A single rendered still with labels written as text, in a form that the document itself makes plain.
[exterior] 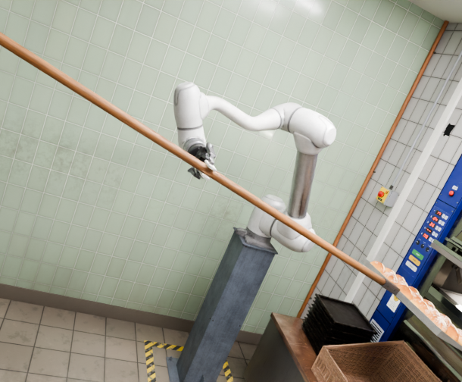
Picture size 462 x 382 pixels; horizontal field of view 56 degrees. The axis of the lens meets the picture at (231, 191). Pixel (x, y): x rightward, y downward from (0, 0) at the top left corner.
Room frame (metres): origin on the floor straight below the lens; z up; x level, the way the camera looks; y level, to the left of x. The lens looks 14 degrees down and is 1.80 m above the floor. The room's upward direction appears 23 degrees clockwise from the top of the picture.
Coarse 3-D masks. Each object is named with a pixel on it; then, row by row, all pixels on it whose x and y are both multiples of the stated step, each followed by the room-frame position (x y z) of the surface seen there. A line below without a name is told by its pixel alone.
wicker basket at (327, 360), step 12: (324, 348) 2.01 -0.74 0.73; (336, 348) 2.04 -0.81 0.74; (348, 348) 2.07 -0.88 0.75; (360, 348) 2.10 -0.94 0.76; (372, 348) 2.13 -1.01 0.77; (384, 348) 2.15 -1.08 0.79; (396, 348) 2.18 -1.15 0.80; (408, 348) 2.14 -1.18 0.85; (324, 360) 1.98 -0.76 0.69; (336, 360) 2.06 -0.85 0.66; (348, 360) 2.09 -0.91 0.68; (360, 360) 2.11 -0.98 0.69; (372, 360) 2.14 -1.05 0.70; (384, 360) 2.17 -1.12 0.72; (396, 360) 2.14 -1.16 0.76; (420, 360) 2.05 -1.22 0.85; (324, 372) 1.94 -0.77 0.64; (336, 372) 1.87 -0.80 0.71; (348, 372) 2.10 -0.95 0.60; (360, 372) 2.13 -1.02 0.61; (372, 372) 2.16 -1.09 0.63; (384, 372) 2.14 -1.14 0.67; (396, 372) 2.10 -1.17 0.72; (408, 372) 2.05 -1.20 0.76; (420, 372) 2.01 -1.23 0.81; (432, 372) 1.98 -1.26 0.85
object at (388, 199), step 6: (384, 186) 2.82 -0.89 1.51; (384, 192) 2.79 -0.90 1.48; (390, 192) 2.75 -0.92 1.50; (396, 192) 2.79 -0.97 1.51; (378, 198) 2.81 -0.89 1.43; (384, 198) 2.76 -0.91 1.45; (390, 198) 2.76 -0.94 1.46; (396, 198) 2.77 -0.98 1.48; (384, 204) 2.75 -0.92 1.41; (390, 204) 2.77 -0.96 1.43
